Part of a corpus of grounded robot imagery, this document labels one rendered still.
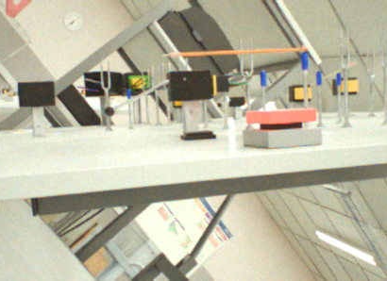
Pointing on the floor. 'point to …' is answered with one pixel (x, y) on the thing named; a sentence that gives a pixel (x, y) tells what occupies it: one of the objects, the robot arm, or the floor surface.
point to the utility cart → (112, 260)
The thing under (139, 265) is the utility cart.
